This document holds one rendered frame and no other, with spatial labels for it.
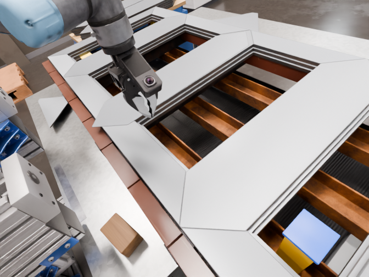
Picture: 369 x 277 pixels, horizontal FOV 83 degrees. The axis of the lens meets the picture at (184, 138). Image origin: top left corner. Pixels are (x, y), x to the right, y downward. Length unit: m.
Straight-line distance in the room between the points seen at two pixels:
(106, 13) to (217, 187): 0.40
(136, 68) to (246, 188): 0.34
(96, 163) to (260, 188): 0.61
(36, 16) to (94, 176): 0.59
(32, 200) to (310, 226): 0.48
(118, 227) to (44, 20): 0.49
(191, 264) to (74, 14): 0.47
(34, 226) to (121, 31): 0.41
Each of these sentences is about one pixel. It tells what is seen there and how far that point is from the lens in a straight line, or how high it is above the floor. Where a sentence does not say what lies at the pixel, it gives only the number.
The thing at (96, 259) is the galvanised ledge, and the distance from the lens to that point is 0.70.
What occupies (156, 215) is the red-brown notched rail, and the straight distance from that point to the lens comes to 0.50.
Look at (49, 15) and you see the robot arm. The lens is 0.38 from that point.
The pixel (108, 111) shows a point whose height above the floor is 0.85.
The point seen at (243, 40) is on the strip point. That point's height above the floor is 0.85.
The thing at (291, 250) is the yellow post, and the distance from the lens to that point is 0.46.
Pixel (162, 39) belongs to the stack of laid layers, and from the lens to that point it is 1.17.
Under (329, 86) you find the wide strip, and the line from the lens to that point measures 0.74.
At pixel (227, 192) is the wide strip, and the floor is 0.85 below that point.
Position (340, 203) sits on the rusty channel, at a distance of 0.70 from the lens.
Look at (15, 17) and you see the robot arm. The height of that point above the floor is 1.21.
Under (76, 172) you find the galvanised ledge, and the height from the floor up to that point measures 0.68.
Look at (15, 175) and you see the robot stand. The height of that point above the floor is 0.99.
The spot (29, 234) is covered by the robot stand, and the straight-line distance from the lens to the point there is 0.54.
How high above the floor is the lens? 1.27
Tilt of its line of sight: 48 degrees down
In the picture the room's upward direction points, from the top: 16 degrees counter-clockwise
